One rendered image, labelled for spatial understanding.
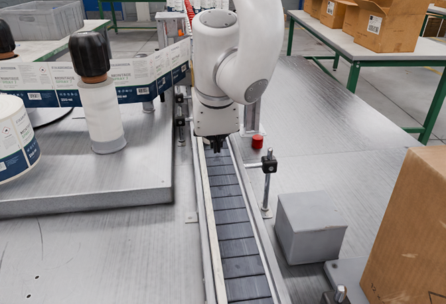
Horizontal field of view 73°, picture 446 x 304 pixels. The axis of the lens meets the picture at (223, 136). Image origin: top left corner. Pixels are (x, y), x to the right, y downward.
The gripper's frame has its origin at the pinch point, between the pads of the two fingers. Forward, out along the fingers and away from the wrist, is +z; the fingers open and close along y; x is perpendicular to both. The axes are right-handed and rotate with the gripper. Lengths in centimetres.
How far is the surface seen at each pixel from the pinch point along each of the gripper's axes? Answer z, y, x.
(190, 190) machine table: 8.9, 7.4, 6.6
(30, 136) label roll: 0.6, 44.1, -9.3
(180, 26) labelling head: 8, 4, -70
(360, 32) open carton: 60, -130, -139
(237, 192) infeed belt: 1.9, -2.7, 12.8
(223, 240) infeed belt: -2.1, 2.4, 24.5
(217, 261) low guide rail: -8.0, 4.4, 29.8
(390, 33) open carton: 47, -134, -115
